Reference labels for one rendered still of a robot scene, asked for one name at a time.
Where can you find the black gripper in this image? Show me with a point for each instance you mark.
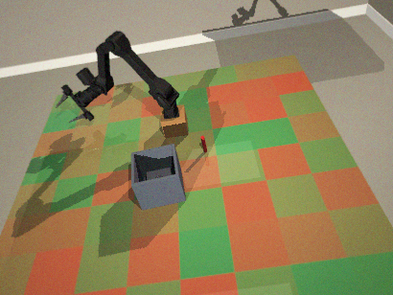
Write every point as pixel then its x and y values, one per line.
pixel 85 97

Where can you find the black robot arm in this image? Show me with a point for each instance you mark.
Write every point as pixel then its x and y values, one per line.
pixel 119 46

